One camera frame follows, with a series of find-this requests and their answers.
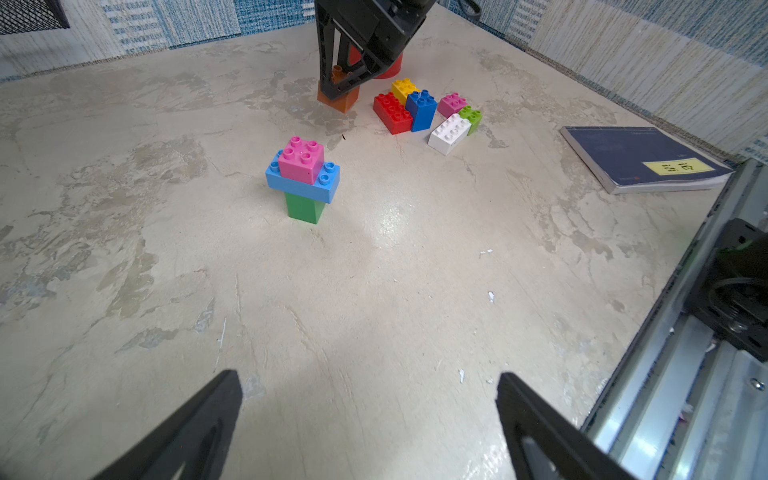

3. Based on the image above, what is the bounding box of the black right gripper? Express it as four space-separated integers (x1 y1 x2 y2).
315 0 436 100

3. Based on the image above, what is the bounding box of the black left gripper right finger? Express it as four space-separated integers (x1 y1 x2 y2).
496 372 632 479

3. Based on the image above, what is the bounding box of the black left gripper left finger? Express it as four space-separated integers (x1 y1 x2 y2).
96 369 243 479

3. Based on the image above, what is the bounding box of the orange lego brick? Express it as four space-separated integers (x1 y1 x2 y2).
317 65 360 114

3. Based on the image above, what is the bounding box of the red lego brick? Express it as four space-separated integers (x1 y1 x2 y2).
373 92 413 135

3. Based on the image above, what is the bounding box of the magenta lego brick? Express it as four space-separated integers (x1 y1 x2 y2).
278 136 325 185

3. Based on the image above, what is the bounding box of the light blue lego brick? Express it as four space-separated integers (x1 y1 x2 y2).
265 150 341 204

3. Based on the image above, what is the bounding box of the yellow lego brick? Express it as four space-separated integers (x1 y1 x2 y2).
391 78 419 106

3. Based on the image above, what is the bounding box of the dark blue lego brick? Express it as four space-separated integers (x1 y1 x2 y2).
406 90 438 132

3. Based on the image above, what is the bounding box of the pink lego brick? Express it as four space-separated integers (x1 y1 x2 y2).
437 92 468 118

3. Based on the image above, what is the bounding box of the white lego brick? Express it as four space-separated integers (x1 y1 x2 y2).
428 113 471 155

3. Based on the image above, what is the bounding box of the lime green lego brick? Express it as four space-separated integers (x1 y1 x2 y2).
459 106 483 136

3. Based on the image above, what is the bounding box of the red pen cup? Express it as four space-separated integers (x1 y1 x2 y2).
347 46 403 79

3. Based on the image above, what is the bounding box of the dark blue notebook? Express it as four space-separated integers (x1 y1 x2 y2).
560 126 733 194

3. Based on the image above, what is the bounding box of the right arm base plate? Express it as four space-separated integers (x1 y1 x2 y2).
685 218 767 362

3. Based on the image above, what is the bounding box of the black wire mesh shelf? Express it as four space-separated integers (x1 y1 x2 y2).
0 0 70 35

